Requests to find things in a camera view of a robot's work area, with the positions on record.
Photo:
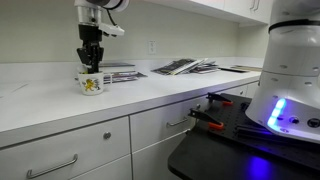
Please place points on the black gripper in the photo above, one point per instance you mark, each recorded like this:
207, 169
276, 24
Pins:
91, 52

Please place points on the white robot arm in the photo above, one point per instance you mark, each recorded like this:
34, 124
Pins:
287, 100

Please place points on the white mug with lion print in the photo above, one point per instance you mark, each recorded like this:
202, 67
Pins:
93, 84

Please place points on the stack of books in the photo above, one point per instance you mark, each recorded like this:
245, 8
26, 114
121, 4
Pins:
119, 72

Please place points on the white lower drawer cabinets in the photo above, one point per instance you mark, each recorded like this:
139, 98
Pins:
53, 132

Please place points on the fanned pile of magazines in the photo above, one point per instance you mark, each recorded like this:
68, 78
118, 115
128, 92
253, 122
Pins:
185, 66

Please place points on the black orange clamp far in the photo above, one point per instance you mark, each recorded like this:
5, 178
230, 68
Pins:
217, 97

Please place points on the black orange clamp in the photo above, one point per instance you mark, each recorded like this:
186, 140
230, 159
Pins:
217, 97
201, 115

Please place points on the black orange clamp near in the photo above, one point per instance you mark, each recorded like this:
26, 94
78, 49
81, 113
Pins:
201, 115

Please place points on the white upper cabinets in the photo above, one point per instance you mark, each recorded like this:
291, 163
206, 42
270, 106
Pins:
243, 12

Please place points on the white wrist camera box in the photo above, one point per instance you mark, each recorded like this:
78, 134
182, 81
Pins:
111, 29

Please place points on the white wall outlet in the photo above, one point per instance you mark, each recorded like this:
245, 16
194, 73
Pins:
152, 49

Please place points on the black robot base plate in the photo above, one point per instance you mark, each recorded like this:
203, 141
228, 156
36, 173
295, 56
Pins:
242, 150

